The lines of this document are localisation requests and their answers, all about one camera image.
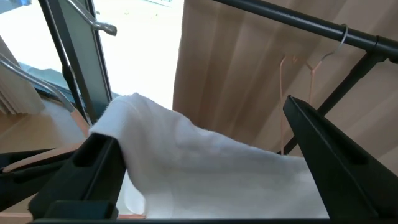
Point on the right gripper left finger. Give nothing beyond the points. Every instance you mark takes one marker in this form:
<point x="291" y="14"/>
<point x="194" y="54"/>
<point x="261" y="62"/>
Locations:
<point x="99" y="186"/>

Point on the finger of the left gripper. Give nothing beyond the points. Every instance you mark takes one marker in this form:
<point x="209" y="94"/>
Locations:
<point x="25" y="183"/>
<point x="18" y="157"/>

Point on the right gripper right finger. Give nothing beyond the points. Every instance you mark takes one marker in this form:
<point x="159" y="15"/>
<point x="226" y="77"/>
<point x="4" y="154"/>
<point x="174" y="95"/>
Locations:
<point x="339" y="186"/>

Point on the white printed T-shirt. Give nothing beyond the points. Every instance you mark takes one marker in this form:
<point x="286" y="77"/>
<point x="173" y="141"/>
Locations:
<point x="202" y="174"/>

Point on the black clothes rack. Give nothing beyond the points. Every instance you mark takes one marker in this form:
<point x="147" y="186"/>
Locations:
<point x="311" y="25"/>

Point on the white curtain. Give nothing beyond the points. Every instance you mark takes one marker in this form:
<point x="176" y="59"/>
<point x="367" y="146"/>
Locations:
<point x="18" y="93"/>

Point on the beige curtain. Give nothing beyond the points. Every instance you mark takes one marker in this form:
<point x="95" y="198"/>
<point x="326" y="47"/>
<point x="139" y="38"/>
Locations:
<point x="233" y="77"/>

